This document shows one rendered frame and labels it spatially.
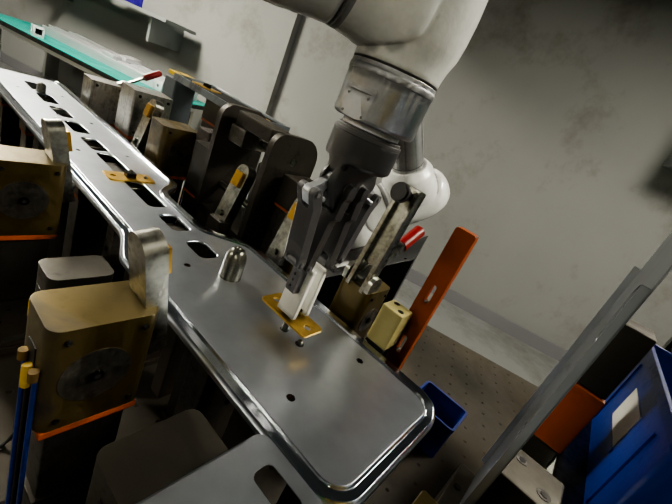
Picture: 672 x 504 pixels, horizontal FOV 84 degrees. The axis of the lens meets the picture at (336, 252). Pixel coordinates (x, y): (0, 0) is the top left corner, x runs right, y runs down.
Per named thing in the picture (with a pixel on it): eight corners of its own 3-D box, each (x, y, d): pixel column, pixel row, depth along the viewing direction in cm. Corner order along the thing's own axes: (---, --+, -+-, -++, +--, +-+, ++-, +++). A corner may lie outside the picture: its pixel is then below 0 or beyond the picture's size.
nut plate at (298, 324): (259, 298, 49) (262, 290, 48) (281, 293, 52) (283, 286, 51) (302, 339, 44) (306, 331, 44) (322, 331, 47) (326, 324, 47)
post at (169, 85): (136, 201, 132) (163, 73, 116) (157, 202, 138) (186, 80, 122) (145, 211, 128) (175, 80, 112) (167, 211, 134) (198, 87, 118)
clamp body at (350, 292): (268, 427, 72) (340, 272, 59) (303, 407, 79) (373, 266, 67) (290, 454, 68) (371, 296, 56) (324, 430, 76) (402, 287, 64)
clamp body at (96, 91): (66, 186, 122) (83, 72, 110) (106, 188, 132) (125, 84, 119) (75, 196, 119) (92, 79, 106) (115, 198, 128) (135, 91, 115)
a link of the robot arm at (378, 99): (335, 45, 36) (312, 107, 38) (411, 73, 31) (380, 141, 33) (382, 75, 43) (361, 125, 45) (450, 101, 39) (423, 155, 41)
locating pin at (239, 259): (211, 280, 55) (224, 241, 53) (229, 277, 58) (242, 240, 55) (223, 292, 53) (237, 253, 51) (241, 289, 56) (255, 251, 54)
